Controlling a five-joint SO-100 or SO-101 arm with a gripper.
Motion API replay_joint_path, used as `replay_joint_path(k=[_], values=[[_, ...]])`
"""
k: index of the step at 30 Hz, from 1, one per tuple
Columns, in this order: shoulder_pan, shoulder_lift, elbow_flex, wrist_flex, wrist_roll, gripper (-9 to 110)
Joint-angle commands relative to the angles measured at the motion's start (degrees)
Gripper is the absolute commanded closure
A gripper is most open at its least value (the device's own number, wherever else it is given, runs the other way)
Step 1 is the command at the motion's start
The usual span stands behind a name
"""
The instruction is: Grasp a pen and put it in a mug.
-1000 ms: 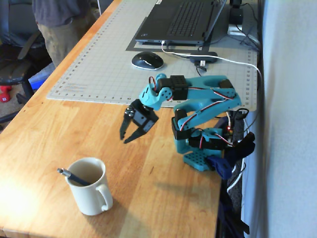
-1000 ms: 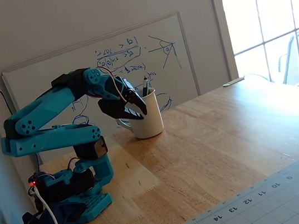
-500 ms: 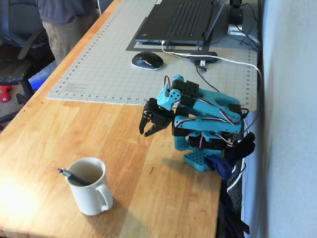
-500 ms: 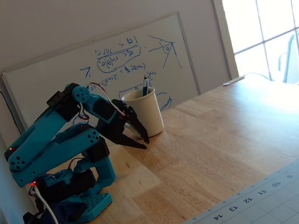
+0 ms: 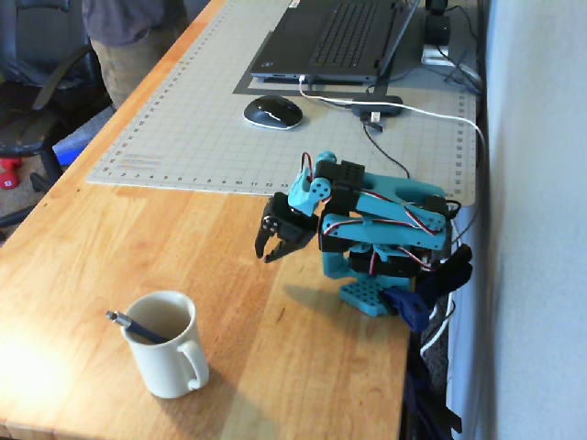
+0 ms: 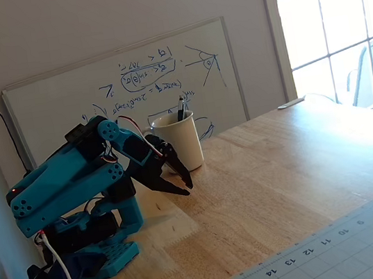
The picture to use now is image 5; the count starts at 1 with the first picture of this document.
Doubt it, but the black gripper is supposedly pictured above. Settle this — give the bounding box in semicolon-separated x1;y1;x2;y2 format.
254;192;320;264

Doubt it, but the blue pen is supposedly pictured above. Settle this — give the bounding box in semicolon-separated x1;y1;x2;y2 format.
105;310;169;345

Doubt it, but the cream ceramic mug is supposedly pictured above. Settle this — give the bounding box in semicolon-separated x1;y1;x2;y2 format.
120;290;211;400

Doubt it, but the black computer mouse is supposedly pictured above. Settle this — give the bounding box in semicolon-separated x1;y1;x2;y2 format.
242;94;305;130

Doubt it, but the grey gridded cutting mat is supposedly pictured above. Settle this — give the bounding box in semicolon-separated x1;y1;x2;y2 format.
85;0;478;208

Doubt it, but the blue clamp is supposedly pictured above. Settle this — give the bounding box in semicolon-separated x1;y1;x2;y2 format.
382;286;432;334

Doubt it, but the black usb hub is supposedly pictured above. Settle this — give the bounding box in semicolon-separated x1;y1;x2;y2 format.
350;94;404;118

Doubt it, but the dark grey laptop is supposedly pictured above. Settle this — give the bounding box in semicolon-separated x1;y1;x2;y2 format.
249;0;421;86

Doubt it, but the blue and white box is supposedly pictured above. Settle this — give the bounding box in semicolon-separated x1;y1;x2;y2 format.
52;108;116;169

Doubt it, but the standing person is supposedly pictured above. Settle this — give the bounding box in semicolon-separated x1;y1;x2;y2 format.
82;0;190;111

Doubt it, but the black monitor stand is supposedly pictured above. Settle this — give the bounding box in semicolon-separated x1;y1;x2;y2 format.
420;0;460;66

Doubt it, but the red dumbbell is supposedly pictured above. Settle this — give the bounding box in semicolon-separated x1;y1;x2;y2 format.
0;158;23;191

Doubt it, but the black office chair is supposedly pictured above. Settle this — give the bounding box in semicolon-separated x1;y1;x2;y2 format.
0;0;116;230

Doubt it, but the black clamp handle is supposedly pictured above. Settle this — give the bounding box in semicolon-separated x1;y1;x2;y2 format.
433;242;474;294

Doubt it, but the white cable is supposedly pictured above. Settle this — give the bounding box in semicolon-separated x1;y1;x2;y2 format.
298;75;488;239

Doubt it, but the black cable bundle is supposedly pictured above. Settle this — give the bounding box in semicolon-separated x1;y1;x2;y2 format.
437;4;485;95

